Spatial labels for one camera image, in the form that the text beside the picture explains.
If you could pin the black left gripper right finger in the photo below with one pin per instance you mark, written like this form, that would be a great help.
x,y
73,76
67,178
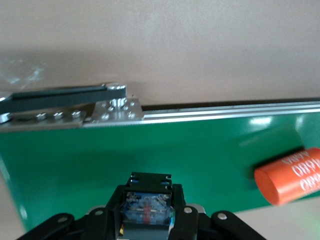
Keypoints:
x,y
195,225

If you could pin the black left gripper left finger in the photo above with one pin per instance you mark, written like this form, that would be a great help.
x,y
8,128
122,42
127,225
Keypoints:
x,y
100,225

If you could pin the green-capped black push button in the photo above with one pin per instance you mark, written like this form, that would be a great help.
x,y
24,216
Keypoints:
x,y
147,200

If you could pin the orange 4680 battery cylinder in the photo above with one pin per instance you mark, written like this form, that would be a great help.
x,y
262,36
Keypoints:
x,y
287,180

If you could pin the green belt mini conveyor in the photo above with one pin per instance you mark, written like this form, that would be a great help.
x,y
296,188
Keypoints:
x,y
100,155

